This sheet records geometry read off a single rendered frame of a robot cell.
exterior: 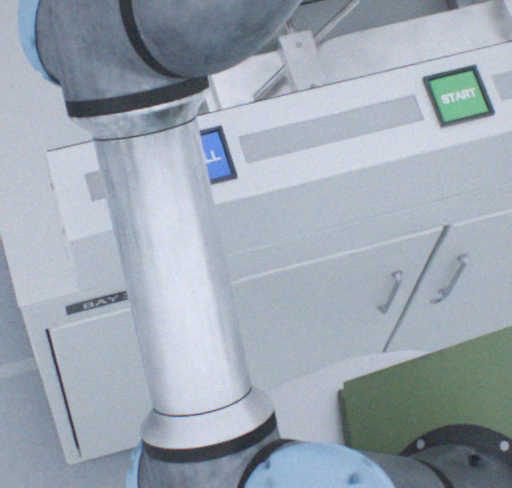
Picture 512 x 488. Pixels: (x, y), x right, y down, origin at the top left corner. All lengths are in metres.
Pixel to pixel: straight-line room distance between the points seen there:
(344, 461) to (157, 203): 0.25
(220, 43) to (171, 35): 0.04
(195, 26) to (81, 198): 0.34
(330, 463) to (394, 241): 0.53
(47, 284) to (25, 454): 0.83
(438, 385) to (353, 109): 0.28
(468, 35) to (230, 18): 0.55
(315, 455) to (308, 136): 0.37
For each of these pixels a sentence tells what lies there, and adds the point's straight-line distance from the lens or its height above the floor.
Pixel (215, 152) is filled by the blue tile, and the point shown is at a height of 0.96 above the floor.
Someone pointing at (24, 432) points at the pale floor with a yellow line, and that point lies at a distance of 2.20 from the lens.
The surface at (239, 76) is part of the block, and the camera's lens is 1.39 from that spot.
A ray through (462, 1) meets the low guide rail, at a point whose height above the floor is 0.85.
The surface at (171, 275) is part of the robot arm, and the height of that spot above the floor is 1.11.
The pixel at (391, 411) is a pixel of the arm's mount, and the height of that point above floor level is 0.89.
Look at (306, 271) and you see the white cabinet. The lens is 1.53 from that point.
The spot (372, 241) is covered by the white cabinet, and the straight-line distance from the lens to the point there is 1.51.
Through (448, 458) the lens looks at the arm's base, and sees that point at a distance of 1.19.
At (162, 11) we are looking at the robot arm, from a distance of 0.98.
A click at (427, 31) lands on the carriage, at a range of 1.47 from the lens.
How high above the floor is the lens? 2.13
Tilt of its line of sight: 68 degrees down
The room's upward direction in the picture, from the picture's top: 9 degrees clockwise
